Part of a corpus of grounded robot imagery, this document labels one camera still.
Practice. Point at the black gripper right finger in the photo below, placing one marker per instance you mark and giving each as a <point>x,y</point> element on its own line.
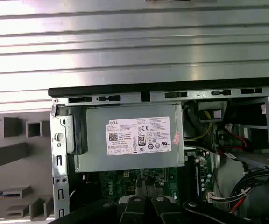
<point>164,214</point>

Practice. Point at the black RAM slot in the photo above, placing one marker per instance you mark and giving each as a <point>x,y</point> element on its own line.
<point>190,177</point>
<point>197,177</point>

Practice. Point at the grey parts rack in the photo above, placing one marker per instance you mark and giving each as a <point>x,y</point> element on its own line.
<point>20,172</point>

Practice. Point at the grey power supply unit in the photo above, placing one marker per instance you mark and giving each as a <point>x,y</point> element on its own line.
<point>97,144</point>

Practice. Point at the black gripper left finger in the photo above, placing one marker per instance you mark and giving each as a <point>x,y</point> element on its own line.
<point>129,212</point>

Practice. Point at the green motherboard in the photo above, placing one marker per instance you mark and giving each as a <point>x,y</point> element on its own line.
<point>122,182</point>

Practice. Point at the black PC case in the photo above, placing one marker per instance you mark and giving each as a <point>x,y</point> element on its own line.
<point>59,149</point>

